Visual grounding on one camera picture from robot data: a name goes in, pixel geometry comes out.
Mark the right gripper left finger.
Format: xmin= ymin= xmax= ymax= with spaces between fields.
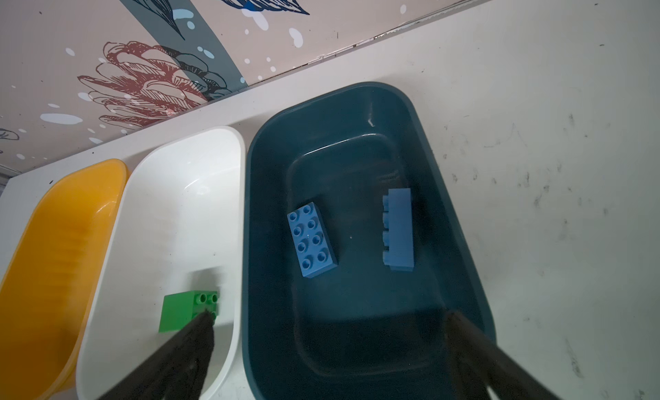
xmin=101 ymin=311 xmax=214 ymax=399

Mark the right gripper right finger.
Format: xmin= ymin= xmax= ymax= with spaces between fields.
xmin=446 ymin=311 xmax=558 ymax=400

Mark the green lego brick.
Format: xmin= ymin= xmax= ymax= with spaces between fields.
xmin=158 ymin=290 xmax=219 ymax=333

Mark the blue long lego brick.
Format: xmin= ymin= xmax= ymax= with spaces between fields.
xmin=383 ymin=188 xmax=414 ymax=272

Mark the blue lego brick 2x4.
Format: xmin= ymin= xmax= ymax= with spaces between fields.
xmin=287 ymin=202 xmax=339 ymax=278

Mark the white plastic bin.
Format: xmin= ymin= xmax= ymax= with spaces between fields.
xmin=76 ymin=127 xmax=246 ymax=399

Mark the yellow plastic bin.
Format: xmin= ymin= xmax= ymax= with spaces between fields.
xmin=1 ymin=159 xmax=130 ymax=399

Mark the dark teal plastic bin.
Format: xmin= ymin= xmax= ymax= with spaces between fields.
xmin=242 ymin=82 xmax=495 ymax=399

